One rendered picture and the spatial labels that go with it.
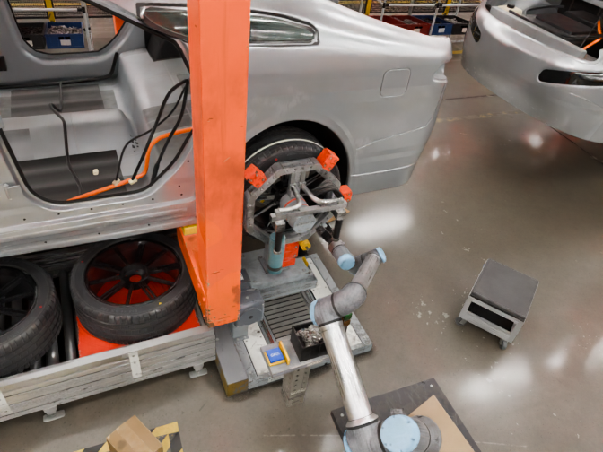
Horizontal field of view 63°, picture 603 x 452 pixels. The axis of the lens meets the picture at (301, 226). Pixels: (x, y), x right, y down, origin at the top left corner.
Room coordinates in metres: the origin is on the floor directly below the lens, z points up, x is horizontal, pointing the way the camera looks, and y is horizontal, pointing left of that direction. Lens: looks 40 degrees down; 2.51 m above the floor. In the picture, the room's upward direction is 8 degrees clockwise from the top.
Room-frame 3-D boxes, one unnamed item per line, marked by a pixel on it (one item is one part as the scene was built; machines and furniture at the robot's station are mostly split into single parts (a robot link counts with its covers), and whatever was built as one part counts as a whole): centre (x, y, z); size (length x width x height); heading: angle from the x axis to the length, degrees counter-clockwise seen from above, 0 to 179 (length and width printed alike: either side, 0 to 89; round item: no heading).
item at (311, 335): (1.50, -0.14, 0.51); 0.20 x 0.14 x 0.13; 117
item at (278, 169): (2.12, 0.07, 0.85); 0.54 x 0.07 x 0.54; 119
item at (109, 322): (1.79, 0.87, 0.39); 0.66 x 0.66 x 0.24
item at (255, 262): (2.27, 0.15, 0.32); 0.40 x 0.30 x 0.28; 119
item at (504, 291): (2.25, -1.34, 0.17); 0.43 x 0.36 x 0.34; 152
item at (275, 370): (1.48, -0.11, 0.44); 0.43 x 0.17 x 0.03; 119
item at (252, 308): (1.91, 0.31, 0.26); 0.42 x 0.18 x 0.35; 29
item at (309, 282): (2.27, 0.15, 0.13); 0.50 x 0.36 x 0.10; 119
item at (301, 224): (2.06, 0.03, 0.85); 0.21 x 0.14 x 0.14; 29
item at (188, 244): (1.87, 0.51, 0.69); 0.52 x 0.17 x 0.35; 29
